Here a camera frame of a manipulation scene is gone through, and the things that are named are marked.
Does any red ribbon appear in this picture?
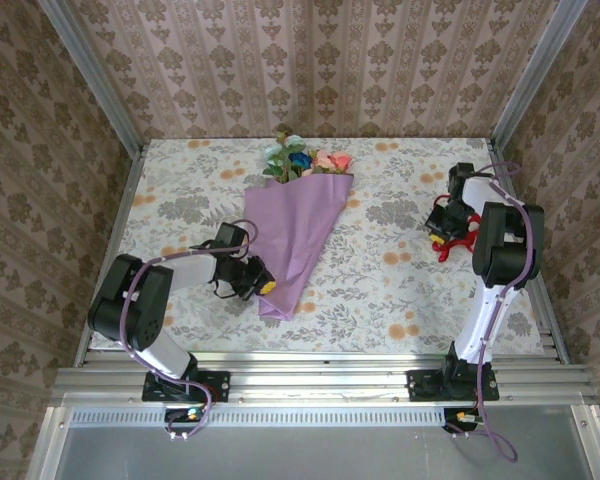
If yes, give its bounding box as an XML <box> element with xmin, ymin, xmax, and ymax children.
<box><xmin>429</xmin><ymin>194</ymin><xmax>481</xmax><ymax>264</ymax></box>

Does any purple and pink wrapping paper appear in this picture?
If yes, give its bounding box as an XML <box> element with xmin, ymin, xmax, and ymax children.
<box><xmin>243</xmin><ymin>173</ymin><xmax>356</xmax><ymax>322</ymax></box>

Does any peach fake flower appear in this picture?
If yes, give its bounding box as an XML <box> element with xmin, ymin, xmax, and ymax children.
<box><xmin>302</xmin><ymin>149</ymin><xmax>336</xmax><ymax>176</ymax></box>

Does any light blue fake flower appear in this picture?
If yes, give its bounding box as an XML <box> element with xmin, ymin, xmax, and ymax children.
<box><xmin>262</xmin><ymin>130</ymin><xmax>306</xmax><ymax>184</ymax></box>

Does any floral patterned table mat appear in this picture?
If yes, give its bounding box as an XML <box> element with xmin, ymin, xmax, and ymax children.
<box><xmin>88</xmin><ymin>137</ymin><xmax>546</xmax><ymax>357</ymax></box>

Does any small black controller board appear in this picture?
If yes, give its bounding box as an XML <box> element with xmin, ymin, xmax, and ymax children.
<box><xmin>163</xmin><ymin>405</ymin><xmax>207</xmax><ymax>426</ymax></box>
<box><xmin>442</xmin><ymin>407</ymin><xmax>485</xmax><ymax>435</ymax></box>

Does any grey metal panel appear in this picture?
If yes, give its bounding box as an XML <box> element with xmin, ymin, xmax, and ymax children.
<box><xmin>54</xmin><ymin>405</ymin><xmax>594</xmax><ymax>480</ymax></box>

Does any aluminium front rail beam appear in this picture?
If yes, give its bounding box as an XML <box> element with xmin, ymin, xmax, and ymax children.
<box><xmin>49</xmin><ymin>349</ymin><xmax>599</xmax><ymax>407</ymax></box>

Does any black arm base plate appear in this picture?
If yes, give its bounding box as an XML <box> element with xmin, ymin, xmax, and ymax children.
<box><xmin>140</xmin><ymin>369</ymin><xmax>232</xmax><ymax>404</ymax></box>
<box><xmin>406</xmin><ymin>368</ymin><xmax>501</xmax><ymax>404</ymax></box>

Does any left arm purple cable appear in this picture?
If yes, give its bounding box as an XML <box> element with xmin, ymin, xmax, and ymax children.
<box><xmin>119</xmin><ymin>218</ymin><xmax>260</xmax><ymax>442</ymax></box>

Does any aluminium side rail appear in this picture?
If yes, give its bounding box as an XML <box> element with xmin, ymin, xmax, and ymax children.
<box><xmin>485</xmin><ymin>139</ymin><xmax>572</xmax><ymax>364</ymax></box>
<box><xmin>73</xmin><ymin>144</ymin><xmax>147</xmax><ymax>369</ymax></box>

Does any slotted grey cable duct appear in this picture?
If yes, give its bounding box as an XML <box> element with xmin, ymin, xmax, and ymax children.
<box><xmin>69</xmin><ymin>407</ymin><xmax>449</xmax><ymax>429</ymax></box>

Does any aluminium corner post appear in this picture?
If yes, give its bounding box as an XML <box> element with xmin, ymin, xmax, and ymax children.
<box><xmin>488</xmin><ymin>0</ymin><xmax>590</xmax><ymax>149</ymax></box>
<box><xmin>35</xmin><ymin>0</ymin><xmax>149</xmax><ymax>154</ymax></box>

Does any aluminium lower frame leg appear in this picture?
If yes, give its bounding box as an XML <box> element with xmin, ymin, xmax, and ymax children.
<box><xmin>572</xmin><ymin>403</ymin><xmax>600</xmax><ymax>480</ymax></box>
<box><xmin>27</xmin><ymin>405</ymin><xmax>74</xmax><ymax>480</ymax></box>

